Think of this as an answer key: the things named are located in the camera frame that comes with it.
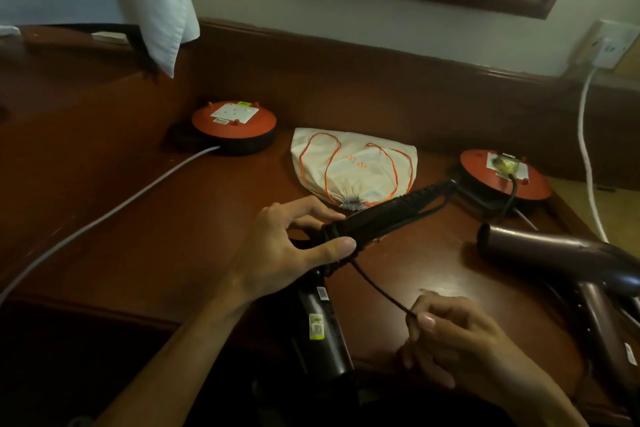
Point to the person's left hand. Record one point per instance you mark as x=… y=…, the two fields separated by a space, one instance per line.
x=267 y=256

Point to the person's right hand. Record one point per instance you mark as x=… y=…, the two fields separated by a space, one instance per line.
x=475 y=351

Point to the person's left middle finger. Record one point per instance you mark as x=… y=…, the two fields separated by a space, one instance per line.
x=307 y=226

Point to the person's left thumb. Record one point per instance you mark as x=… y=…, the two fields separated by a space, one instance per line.
x=330 y=249

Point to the person's right fingers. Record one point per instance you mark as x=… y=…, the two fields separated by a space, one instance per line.
x=430 y=326

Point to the black hair dryer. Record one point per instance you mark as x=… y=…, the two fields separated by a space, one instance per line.
x=380 y=219

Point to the person's right forearm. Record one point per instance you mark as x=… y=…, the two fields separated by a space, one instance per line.
x=545 y=404

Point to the person's left forearm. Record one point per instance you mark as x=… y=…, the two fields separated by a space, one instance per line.
x=175 y=366

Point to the brown hair dryer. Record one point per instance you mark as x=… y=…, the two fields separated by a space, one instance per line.
x=565 y=254

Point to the white hanging cloth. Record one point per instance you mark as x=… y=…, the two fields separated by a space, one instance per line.
x=155 y=1

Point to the small white card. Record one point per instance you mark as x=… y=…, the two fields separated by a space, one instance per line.
x=110 y=37

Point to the white wall socket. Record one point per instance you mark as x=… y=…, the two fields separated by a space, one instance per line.
x=607 y=39

